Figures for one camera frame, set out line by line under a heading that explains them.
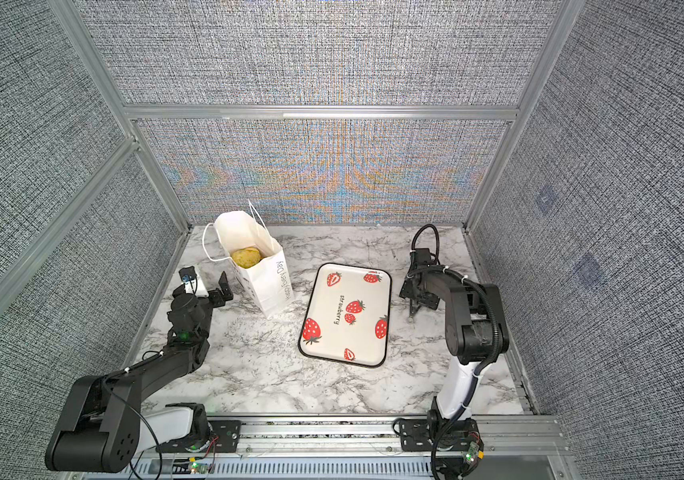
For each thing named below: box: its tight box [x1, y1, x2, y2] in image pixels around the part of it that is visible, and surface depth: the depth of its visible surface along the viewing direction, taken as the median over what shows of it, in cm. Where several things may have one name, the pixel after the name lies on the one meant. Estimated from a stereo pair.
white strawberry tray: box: [298, 262, 393, 368], surface depth 96 cm
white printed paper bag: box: [202, 200, 294, 317], surface depth 89 cm
